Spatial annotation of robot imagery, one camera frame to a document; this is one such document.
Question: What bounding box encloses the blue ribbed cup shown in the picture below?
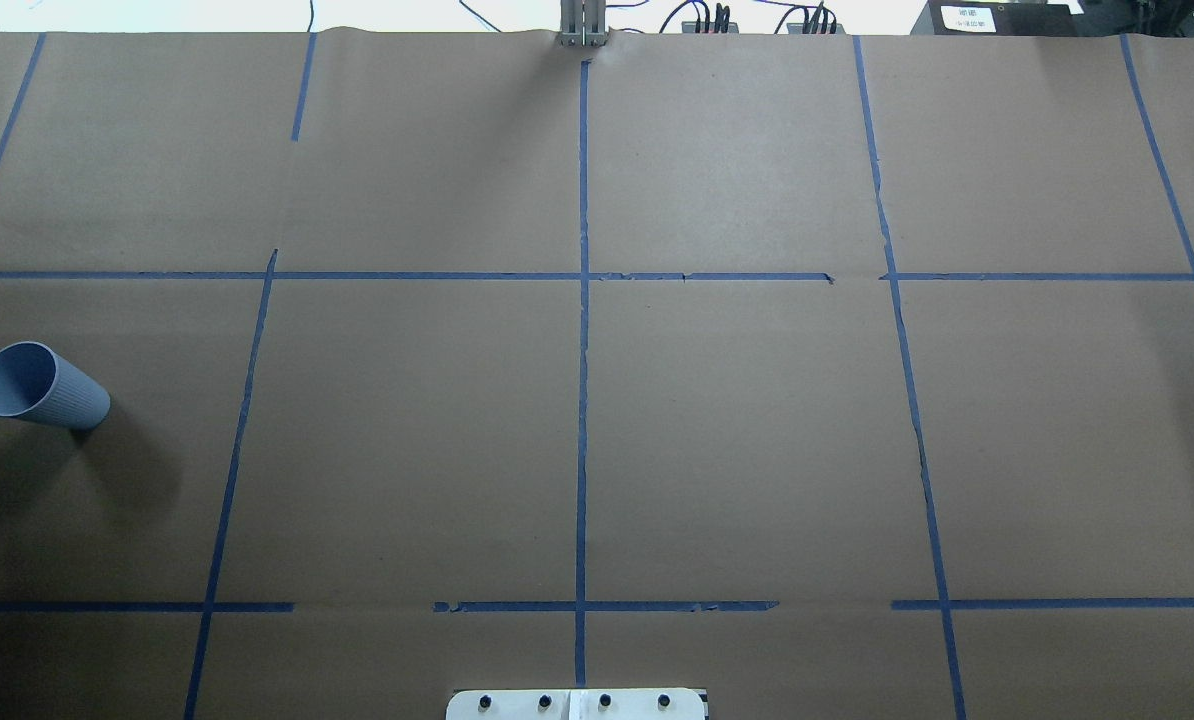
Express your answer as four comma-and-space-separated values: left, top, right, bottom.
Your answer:
0, 341, 112, 430

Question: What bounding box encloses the black box with label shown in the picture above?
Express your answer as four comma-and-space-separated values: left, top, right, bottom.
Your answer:
909, 1, 1081, 37

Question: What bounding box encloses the aluminium frame post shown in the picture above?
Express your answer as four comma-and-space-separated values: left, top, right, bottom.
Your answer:
556, 0, 609, 47

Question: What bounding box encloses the white mount base plate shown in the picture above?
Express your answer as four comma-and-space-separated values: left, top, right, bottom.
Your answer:
445, 687, 710, 719

